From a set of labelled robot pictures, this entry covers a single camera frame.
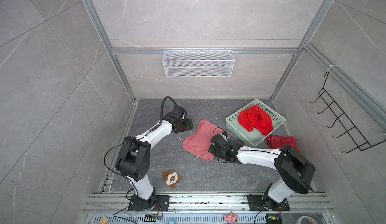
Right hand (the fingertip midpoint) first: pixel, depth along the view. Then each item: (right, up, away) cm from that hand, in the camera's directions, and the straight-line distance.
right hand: (209, 147), depth 90 cm
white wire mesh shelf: (-6, +55, +10) cm, 56 cm away
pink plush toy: (+8, -27, -23) cm, 36 cm away
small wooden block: (-51, -29, -22) cm, 63 cm away
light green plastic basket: (+17, +13, +5) cm, 21 cm away
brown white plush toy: (-21, -13, -12) cm, 28 cm away
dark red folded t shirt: (+44, +3, +2) cm, 44 cm away
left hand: (-12, +15, +2) cm, 19 cm away
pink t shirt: (-6, +2, +2) cm, 7 cm away
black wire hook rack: (+58, +10, -32) cm, 67 cm away
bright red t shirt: (+31, +18, +8) cm, 37 cm away
